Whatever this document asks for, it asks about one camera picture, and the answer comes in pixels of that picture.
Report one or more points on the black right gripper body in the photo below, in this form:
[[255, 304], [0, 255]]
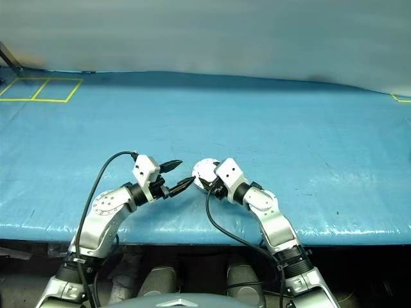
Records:
[[218, 189]]

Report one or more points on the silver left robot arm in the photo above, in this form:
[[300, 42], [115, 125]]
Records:
[[102, 218]]

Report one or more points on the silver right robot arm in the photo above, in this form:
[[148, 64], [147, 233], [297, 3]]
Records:
[[276, 224]]

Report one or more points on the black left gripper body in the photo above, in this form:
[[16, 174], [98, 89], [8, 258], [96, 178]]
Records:
[[157, 189]]

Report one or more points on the yellow tape double square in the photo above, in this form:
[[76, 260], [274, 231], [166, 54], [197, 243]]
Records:
[[40, 90]]

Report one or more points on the grey rounded robot leg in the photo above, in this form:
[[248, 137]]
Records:
[[244, 282], [159, 282]]

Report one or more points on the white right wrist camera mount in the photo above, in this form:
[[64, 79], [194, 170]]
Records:
[[231, 176]]

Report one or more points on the slanted metal bar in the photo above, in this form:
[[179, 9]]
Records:
[[9, 56]]

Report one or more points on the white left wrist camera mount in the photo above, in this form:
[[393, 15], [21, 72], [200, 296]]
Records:
[[144, 170]]

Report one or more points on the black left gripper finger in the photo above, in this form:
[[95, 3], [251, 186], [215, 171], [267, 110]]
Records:
[[181, 187], [170, 166]]

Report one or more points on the blue table cover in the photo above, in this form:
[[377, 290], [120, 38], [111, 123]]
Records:
[[224, 128]]

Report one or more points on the dark wrapped pipe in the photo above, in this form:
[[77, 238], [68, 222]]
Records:
[[125, 276]]

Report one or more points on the grey robot torso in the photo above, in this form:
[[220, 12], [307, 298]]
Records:
[[180, 303]]

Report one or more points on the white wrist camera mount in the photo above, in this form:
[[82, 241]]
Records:
[[231, 176], [144, 170]]

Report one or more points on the yellow tape corner marking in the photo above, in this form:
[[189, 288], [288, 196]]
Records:
[[399, 99]]

